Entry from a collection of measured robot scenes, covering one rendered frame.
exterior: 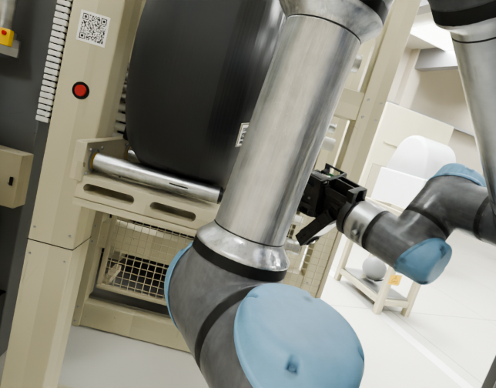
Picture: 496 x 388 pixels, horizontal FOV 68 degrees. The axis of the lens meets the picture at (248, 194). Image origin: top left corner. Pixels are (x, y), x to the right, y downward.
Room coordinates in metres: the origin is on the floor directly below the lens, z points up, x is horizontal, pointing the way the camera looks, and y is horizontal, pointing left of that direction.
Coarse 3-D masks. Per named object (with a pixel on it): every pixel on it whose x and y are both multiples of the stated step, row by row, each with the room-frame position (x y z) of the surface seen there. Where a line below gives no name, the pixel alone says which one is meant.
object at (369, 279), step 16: (384, 208) 2.97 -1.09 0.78; (400, 208) 3.21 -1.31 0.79; (368, 256) 3.36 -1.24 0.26; (336, 272) 3.24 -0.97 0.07; (352, 272) 3.15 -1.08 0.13; (368, 272) 3.02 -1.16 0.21; (384, 272) 2.99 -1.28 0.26; (368, 288) 2.89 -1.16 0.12; (384, 288) 2.70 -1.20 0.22; (416, 288) 2.82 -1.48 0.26; (384, 304) 2.72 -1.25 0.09; (400, 304) 2.78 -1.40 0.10
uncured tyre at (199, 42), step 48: (192, 0) 0.81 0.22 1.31; (240, 0) 0.83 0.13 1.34; (144, 48) 0.80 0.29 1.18; (192, 48) 0.79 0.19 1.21; (240, 48) 0.80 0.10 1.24; (144, 96) 0.81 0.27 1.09; (192, 96) 0.80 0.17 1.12; (240, 96) 0.81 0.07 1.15; (144, 144) 0.87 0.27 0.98; (192, 144) 0.85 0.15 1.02
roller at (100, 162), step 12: (96, 156) 0.92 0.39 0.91; (108, 156) 0.93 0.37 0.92; (96, 168) 0.92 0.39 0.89; (108, 168) 0.92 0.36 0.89; (120, 168) 0.92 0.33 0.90; (132, 168) 0.92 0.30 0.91; (144, 168) 0.93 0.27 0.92; (144, 180) 0.93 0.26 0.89; (156, 180) 0.93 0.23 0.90; (168, 180) 0.93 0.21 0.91; (180, 180) 0.93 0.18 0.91; (192, 180) 0.94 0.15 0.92; (180, 192) 0.94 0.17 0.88; (192, 192) 0.93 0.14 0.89; (204, 192) 0.93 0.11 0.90; (216, 192) 0.94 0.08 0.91
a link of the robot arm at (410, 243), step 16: (384, 224) 0.57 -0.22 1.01; (400, 224) 0.56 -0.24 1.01; (416, 224) 0.55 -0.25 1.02; (432, 224) 0.54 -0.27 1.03; (368, 240) 0.57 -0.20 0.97; (384, 240) 0.55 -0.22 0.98; (400, 240) 0.54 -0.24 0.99; (416, 240) 0.53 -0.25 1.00; (432, 240) 0.53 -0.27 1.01; (384, 256) 0.55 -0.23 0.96; (400, 256) 0.53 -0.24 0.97; (416, 256) 0.52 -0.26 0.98; (432, 256) 0.51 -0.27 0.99; (448, 256) 0.53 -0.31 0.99; (400, 272) 0.54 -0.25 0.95; (416, 272) 0.52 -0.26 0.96; (432, 272) 0.51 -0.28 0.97
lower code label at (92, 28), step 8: (80, 16) 0.98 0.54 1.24; (88, 16) 0.99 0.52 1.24; (96, 16) 0.99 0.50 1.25; (104, 16) 0.99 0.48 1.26; (80, 24) 0.98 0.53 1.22; (88, 24) 0.99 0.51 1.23; (96, 24) 0.99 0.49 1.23; (104, 24) 0.99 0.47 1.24; (80, 32) 0.98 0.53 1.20; (88, 32) 0.99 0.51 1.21; (96, 32) 0.99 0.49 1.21; (104, 32) 0.99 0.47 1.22; (80, 40) 0.98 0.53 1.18; (88, 40) 0.99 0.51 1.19; (96, 40) 0.99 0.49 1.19; (104, 40) 0.99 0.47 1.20
